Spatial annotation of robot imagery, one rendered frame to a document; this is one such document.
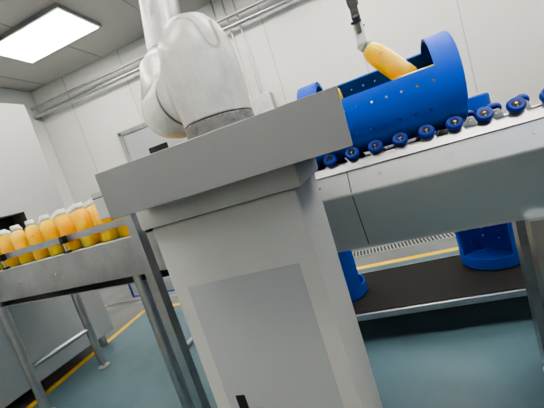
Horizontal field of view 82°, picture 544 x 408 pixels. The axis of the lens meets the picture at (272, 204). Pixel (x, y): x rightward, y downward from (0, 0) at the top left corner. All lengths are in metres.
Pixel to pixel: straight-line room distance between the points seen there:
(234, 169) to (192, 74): 0.28
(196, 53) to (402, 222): 0.80
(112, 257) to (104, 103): 4.68
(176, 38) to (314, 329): 0.60
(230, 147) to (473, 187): 0.81
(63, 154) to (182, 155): 6.19
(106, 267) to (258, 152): 1.22
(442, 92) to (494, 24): 4.00
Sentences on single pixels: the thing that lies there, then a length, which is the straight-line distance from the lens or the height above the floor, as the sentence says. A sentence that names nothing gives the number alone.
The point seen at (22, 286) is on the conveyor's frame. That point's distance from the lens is 2.10.
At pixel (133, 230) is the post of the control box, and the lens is 1.27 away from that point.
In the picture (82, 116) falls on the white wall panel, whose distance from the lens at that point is 6.31.
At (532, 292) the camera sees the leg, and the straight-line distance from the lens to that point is 1.43.
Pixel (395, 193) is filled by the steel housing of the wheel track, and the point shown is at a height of 0.80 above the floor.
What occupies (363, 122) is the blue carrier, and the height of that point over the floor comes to 1.04.
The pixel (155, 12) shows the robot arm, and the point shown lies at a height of 1.45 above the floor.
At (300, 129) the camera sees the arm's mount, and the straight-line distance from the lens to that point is 0.42.
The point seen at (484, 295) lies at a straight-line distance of 1.79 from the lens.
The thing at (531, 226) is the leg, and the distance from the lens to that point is 1.19.
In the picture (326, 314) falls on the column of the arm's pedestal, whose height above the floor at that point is 0.73.
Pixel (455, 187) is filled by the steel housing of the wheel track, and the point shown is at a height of 0.78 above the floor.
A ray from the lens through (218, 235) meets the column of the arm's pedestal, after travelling 0.59.
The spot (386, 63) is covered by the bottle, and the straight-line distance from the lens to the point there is 1.16.
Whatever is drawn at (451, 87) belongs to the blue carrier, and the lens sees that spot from 1.05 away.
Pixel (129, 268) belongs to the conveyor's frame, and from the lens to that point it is 1.48.
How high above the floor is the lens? 1.01
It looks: 7 degrees down
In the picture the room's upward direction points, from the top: 17 degrees counter-clockwise
